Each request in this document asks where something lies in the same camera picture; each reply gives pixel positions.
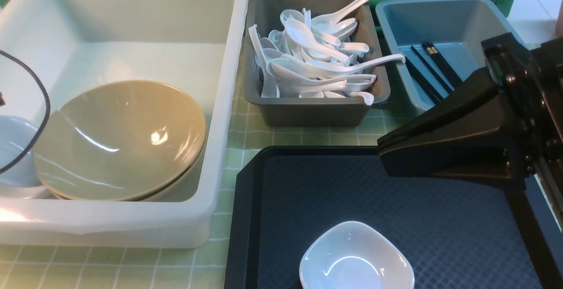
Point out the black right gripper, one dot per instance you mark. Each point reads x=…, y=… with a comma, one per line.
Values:
x=503, y=124

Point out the white square dish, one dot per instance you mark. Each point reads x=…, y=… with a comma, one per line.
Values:
x=353, y=255
x=15, y=135

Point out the yellow noodle bowl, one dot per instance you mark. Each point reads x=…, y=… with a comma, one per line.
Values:
x=124, y=141

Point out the yellow bowl in tub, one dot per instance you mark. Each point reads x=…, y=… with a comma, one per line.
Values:
x=176, y=188

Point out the black chopstick left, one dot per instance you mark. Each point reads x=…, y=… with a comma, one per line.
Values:
x=419, y=78

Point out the black chopstick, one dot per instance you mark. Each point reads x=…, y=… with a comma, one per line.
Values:
x=444, y=85
x=440, y=61
x=419, y=78

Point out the black chopstick right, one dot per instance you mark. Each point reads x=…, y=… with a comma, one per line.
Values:
x=440, y=61

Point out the black serving tray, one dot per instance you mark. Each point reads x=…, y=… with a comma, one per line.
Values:
x=456, y=235

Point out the blue-grey chopstick bin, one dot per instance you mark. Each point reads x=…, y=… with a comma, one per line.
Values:
x=455, y=27

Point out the black chopstick middle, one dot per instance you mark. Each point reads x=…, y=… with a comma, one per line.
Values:
x=444, y=85

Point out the pile of white spoons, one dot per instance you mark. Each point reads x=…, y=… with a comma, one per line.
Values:
x=287, y=52

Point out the white spoon sticking up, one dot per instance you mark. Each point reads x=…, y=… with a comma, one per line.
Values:
x=335, y=17

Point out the white spoon leaning left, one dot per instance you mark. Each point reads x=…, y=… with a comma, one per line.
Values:
x=270, y=88

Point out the grey spoon bin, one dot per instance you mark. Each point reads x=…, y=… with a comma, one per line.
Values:
x=293, y=112

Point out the large white plastic tub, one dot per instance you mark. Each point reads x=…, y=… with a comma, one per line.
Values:
x=76, y=45

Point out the green checkered tablecloth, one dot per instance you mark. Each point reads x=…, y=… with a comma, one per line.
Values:
x=67, y=267

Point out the white spoon long handle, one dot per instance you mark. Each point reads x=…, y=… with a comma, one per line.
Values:
x=332, y=70

